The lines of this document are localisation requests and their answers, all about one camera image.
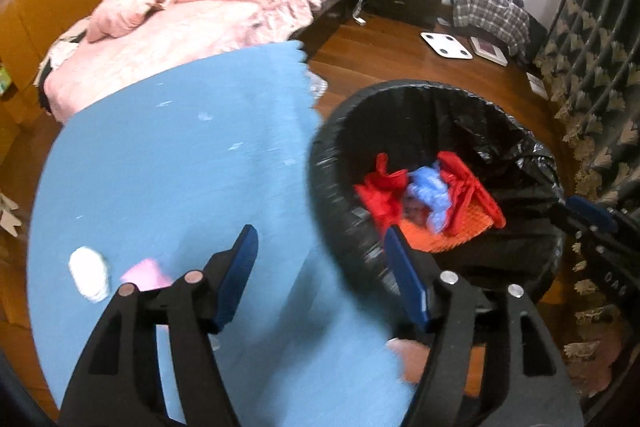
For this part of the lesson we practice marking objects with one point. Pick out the bin with black liner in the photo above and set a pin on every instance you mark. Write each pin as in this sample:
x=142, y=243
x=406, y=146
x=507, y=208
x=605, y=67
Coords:
x=340, y=187

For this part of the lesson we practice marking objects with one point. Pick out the blue tablecloth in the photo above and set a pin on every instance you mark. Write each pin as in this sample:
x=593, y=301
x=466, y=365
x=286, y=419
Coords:
x=175, y=167

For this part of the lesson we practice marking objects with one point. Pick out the pink wrapper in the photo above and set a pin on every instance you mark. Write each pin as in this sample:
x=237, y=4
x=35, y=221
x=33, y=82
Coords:
x=146, y=276

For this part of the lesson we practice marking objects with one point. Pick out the white framed book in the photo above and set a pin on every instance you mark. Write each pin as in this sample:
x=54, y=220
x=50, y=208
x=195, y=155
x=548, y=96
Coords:
x=489, y=50

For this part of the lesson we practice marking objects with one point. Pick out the plaid bag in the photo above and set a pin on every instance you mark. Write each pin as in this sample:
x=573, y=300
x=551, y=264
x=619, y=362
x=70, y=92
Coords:
x=492, y=14

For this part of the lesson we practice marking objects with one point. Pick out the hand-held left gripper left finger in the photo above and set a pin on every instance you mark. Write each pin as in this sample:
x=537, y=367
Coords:
x=235, y=279

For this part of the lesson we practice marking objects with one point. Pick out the blue plastic bag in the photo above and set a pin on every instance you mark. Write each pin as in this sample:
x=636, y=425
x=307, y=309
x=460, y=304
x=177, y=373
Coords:
x=427, y=194

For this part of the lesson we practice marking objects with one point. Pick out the red knit glove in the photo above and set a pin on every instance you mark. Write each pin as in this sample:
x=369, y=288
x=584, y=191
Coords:
x=382, y=194
x=470, y=194

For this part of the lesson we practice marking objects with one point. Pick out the patterned curtain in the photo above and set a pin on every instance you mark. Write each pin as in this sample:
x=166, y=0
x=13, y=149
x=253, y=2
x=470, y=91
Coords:
x=600, y=57

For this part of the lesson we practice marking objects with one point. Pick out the white bathroom scale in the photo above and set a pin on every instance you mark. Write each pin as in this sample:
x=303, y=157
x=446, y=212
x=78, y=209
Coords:
x=446, y=45

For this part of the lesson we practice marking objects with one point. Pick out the bed with pink sheet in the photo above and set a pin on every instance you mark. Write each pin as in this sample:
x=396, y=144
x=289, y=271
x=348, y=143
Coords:
x=200, y=32

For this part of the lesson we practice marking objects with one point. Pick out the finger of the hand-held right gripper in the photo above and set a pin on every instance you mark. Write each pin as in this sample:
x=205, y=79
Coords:
x=590, y=213

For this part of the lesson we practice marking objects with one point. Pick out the white tissue wad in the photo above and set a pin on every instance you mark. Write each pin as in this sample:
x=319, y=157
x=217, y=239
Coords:
x=87, y=272

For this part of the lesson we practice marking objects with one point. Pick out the large orange knitted piece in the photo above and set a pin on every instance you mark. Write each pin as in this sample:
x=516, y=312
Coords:
x=450, y=234

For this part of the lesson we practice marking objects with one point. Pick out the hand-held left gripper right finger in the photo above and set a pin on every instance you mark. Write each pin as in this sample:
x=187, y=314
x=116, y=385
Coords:
x=406, y=279

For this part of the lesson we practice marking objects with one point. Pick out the white paper sheet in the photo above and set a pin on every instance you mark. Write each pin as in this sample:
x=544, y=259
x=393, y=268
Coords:
x=537, y=85

